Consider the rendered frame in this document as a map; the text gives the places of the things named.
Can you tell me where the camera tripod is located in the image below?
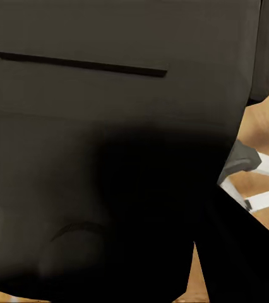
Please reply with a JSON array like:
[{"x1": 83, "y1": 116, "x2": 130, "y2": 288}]
[{"x1": 217, "y1": 138, "x2": 269, "y2": 214}]

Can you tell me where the digital camera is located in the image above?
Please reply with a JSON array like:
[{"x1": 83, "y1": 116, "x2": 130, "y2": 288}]
[{"x1": 0, "y1": 0, "x2": 269, "y2": 303}]

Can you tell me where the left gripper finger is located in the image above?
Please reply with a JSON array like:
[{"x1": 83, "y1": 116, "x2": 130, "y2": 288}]
[{"x1": 195, "y1": 184, "x2": 269, "y2": 303}]

